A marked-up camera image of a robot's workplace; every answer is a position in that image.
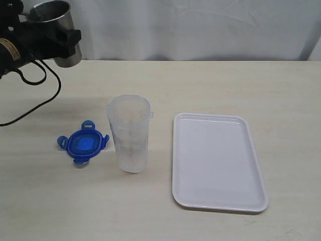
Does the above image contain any black cable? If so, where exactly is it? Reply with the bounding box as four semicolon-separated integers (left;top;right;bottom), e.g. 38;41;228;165
0;52;62;127

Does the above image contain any blue plastic lid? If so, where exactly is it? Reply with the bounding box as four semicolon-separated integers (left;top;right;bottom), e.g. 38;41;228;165
57;120;110;168

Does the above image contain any white rectangular tray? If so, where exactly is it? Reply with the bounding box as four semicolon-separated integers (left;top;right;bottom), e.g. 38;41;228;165
172;112;269;213

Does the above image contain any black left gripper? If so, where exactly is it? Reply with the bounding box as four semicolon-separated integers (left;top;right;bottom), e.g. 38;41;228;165
1;1;81;63

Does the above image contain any white backdrop curtain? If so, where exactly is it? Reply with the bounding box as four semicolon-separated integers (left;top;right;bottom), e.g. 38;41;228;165
70;1;320;61

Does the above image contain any clear plastic tall container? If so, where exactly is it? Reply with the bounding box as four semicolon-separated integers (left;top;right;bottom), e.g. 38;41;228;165
107;94;153;173

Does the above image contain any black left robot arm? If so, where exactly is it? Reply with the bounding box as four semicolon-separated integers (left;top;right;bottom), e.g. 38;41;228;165
1;1;82;75

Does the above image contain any stainless steel cup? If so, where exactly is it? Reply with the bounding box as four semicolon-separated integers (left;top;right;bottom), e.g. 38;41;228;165
27;1;82;68

